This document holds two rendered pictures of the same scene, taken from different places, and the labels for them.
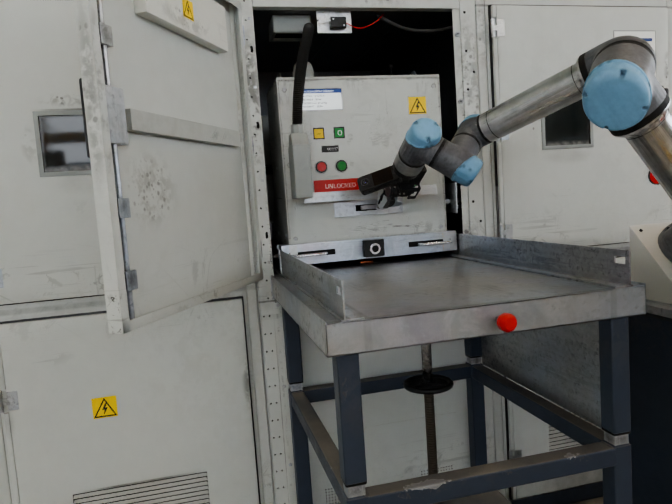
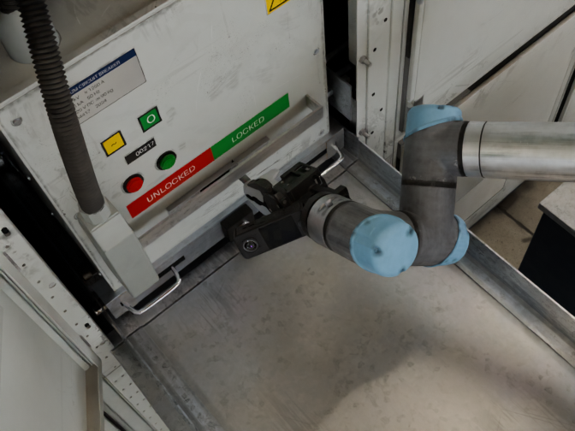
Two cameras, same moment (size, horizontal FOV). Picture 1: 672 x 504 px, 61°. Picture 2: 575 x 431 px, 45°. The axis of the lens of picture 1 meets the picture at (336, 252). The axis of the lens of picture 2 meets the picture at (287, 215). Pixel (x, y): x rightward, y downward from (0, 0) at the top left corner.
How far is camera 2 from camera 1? 1.37 m
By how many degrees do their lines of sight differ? 55
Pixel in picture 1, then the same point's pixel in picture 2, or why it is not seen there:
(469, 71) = not seen: outside the picture
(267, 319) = (121, 380)
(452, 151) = (430, 250)
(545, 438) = not seen: hidden behind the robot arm
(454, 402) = not seen: hidden behind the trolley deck
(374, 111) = (205, 47)
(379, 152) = (224, 103)
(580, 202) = (512, 11)
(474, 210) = (374, 103)
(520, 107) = (554, 176)
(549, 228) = (467, 67)
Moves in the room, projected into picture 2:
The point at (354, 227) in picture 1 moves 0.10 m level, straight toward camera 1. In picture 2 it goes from (203, 212) to (224, 257)
